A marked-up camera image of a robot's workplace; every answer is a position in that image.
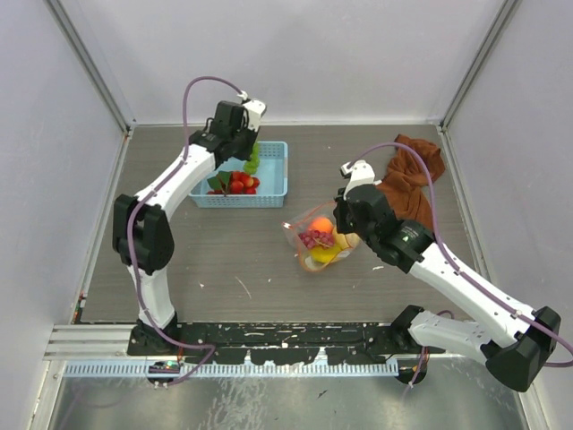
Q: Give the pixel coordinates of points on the clear zip top bag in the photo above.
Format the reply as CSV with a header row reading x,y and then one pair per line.
x,y
292,228

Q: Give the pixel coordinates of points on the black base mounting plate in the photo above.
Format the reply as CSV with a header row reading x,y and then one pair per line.
x,y
353,343

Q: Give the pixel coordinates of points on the purple grape bunch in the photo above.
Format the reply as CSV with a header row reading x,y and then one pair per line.
x,y
310,239

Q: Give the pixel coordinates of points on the green grape bunch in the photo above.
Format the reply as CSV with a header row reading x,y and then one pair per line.
x,y
251,166

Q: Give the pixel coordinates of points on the aluminium frame post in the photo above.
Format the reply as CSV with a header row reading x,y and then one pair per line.
x,y
69,17
500,22

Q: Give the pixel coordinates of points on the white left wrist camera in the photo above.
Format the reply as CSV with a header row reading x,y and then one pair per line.
x,y
255,111

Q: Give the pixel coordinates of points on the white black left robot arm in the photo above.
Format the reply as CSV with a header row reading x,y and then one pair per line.
x,y
142,235

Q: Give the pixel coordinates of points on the yellow star fruit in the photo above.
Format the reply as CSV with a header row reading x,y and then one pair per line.
x,y
326,255

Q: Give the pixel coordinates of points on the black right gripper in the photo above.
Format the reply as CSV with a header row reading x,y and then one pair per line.
x,y
342,226

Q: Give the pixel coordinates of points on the orange peach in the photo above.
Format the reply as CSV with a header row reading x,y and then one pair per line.
x,y
321,224

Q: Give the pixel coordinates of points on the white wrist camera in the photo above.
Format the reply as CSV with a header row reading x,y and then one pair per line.
x,y
357,173
255,111

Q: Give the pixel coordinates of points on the brown cloth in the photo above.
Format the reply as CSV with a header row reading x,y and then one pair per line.
x,y
404,180

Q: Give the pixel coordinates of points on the light blue plastic basket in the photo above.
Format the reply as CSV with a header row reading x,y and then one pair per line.
x,y
272,173

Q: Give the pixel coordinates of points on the left aluminium frame post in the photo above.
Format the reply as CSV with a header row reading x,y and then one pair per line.
x,y
69,17

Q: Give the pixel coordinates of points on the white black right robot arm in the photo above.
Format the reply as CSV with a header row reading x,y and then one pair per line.
x,y
419,254

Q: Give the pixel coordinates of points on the red strawberry cluster with leaves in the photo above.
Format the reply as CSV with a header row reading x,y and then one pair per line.
x,y
232,183

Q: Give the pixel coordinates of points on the slotted cable duct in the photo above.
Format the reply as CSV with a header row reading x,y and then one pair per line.
x,y
148,368

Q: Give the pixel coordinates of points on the right aluminium frame post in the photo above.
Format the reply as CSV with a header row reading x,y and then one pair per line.
x,y
500,22

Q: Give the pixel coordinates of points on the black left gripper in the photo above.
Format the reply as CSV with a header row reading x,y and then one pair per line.
x,y
252,135

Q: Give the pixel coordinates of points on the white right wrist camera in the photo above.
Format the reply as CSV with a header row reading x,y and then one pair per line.
x,y
357,173

